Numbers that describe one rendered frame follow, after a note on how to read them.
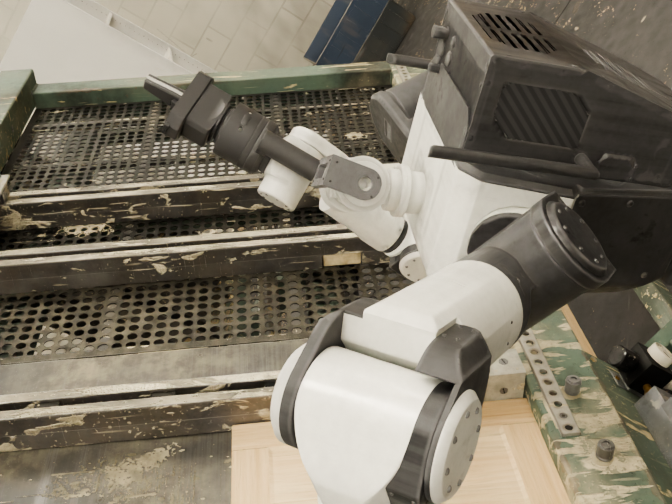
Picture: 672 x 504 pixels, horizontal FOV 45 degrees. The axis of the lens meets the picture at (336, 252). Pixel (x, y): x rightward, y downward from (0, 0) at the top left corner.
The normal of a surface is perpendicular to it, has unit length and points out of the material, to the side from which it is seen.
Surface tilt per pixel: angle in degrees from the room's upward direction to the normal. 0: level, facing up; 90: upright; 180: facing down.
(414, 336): 50
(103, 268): 90
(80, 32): 90
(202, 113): 78
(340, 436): 45
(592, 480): 54
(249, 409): 90
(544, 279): 68
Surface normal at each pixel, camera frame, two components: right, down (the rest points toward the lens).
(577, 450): -0.04, -0.84
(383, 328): -0.49, 0.18
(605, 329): -0.82, -0.43
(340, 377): -0.18, -0.69
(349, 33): 0.25, 0.33
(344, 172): 0.18, 0.06
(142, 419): 0.10, 0.54
